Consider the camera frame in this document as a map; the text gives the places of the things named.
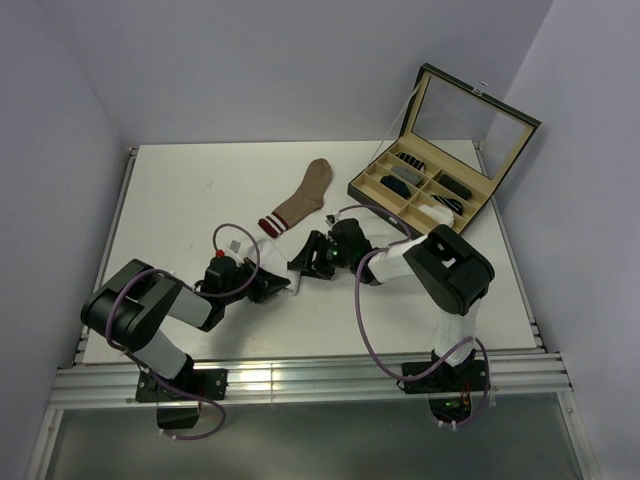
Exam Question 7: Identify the dark striped rolled sock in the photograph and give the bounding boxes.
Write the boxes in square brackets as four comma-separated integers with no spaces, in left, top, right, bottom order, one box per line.
[431,194,464,216]

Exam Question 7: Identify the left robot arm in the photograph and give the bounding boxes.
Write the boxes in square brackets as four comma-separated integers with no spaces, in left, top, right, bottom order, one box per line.
[81,255,291,399]

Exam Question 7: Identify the black compartment storage box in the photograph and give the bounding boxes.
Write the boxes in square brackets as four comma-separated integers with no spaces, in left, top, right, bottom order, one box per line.
[347,63,541,236]

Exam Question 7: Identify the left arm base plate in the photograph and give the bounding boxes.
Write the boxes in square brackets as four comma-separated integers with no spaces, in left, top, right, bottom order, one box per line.
[135,368,228,403]

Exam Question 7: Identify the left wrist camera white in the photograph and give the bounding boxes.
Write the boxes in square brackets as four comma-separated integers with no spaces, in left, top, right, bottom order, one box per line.
[214,240,244,264]

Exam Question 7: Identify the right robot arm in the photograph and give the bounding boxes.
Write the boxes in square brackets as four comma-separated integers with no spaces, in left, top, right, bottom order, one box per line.
[288,218,495,390]

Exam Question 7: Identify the black white striped rolled sock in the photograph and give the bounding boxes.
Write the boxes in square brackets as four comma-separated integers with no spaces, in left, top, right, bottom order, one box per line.
[396,152,426,173]

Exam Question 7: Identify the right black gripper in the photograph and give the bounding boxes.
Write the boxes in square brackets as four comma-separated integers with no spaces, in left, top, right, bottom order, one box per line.
[288,229,355,279]

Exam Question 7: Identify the aluminium frame rail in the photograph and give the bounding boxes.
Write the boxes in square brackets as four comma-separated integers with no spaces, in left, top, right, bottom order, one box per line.
[47,352,572,410]

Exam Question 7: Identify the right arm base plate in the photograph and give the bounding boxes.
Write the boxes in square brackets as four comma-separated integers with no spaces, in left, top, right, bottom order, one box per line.
[397,360,487,394]

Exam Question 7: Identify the white rolled sock in box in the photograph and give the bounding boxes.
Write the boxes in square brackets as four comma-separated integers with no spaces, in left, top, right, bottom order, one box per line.
[418,204,455,228]

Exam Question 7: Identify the grey rolled sock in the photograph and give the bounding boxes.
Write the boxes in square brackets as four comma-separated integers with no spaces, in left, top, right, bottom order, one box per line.
[391,165,422,186]

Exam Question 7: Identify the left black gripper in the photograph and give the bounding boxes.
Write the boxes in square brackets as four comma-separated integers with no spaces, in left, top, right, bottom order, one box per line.
[221,257,290,305]

